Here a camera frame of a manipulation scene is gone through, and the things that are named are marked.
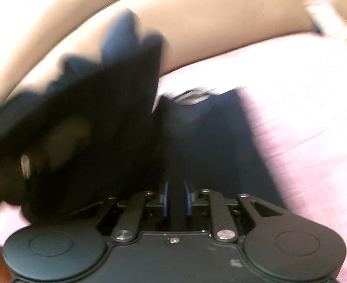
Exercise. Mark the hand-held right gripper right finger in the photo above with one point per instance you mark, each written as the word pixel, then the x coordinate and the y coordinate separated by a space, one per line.
pixel 187 197

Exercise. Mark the white printed paper bag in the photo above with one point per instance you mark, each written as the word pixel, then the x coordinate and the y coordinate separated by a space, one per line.
pixel 320 8

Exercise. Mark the beige padded headboard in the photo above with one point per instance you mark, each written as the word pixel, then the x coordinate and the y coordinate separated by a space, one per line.
pixel 220 20

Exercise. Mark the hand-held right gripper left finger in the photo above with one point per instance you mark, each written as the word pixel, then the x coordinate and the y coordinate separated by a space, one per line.
pixel 165 197

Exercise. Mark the pink quilted bedspread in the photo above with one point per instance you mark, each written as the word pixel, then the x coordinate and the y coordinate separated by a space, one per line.
pixel 309 109

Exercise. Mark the navy hooded jacket white stripes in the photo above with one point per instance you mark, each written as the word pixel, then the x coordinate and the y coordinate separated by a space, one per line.
pixel 102 123

